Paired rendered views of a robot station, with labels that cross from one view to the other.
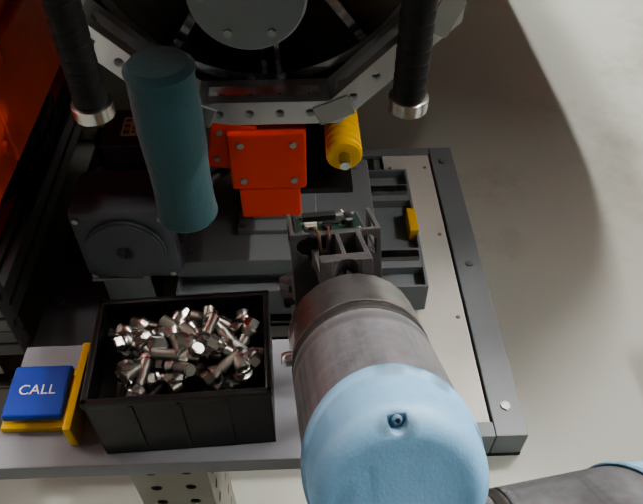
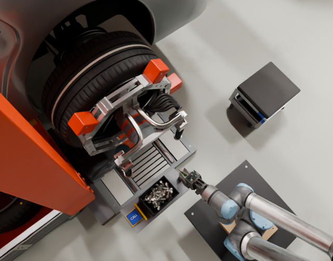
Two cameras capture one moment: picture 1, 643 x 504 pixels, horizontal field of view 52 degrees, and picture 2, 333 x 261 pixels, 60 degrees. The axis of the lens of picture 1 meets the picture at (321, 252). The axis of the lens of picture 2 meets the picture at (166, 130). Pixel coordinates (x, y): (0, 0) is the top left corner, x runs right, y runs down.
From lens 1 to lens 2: 1.20 m
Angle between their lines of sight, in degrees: 33
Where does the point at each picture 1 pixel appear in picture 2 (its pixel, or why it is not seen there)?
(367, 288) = (211, 189)
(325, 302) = (207, 194)
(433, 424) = (233, 206)
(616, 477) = (241, 188)
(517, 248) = not seen: hidden behind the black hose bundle
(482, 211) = not seen: hidden behind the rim
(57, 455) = (145, 223)
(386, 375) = (226, 203)
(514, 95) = not seen: hidden behind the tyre
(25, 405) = (134, 220)
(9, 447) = (136, 228)
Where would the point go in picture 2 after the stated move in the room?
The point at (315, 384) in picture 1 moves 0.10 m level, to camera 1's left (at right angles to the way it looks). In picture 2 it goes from (217, 207) to (202, 220)
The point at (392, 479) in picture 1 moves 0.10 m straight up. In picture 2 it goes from (231, 212) to (237, 209)
